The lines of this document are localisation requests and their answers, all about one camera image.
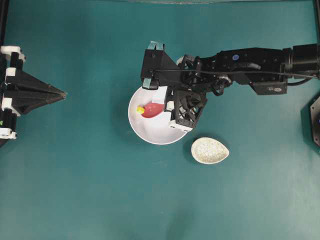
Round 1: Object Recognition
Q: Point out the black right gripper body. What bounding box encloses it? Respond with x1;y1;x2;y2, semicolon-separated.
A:
140;49;200;93

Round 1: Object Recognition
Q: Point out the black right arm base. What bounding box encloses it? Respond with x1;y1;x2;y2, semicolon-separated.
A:
300;93;320;153

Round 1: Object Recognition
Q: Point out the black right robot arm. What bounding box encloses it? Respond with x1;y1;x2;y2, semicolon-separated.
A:
140;42;320;96

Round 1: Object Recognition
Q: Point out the red spoon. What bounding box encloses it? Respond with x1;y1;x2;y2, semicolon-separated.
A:
141;102;164;119

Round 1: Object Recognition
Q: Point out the white round bowl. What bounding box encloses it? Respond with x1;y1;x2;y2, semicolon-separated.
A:
128;86;188;145

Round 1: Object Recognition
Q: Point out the speckled teardrop dish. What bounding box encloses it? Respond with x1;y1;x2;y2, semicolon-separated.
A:
191;137;230;165

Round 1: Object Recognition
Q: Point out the teal-taped right gripper finger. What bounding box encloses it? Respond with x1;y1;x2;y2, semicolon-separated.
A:
148;41;165;51
142;78;159;90

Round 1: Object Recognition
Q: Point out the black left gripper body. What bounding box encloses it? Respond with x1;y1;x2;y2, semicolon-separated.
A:
0;45;68;148

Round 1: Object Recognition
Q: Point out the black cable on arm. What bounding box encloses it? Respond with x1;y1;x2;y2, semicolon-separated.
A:
149;69;320;87

